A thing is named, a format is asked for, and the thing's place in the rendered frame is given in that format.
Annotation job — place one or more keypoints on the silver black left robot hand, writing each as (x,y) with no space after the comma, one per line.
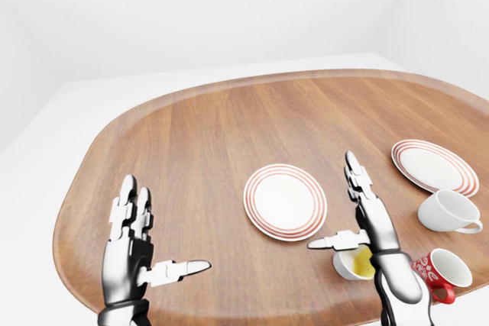
(124,265)

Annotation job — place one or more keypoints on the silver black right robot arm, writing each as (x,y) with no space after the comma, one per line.
(401,291)

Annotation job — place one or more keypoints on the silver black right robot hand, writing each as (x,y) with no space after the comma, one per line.
(376,226)

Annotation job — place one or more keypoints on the white plate with red rings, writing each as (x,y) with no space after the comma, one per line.
(285,202)
(433,167)

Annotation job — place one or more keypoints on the plain white mug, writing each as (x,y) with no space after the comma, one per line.
(447,211)

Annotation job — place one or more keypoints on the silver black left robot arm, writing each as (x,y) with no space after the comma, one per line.
(122,314)

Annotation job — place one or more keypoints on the red mug with white pattern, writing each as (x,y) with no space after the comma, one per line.
(443,272)

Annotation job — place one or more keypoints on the white mug with yellow inside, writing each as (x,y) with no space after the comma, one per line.
(353,265)

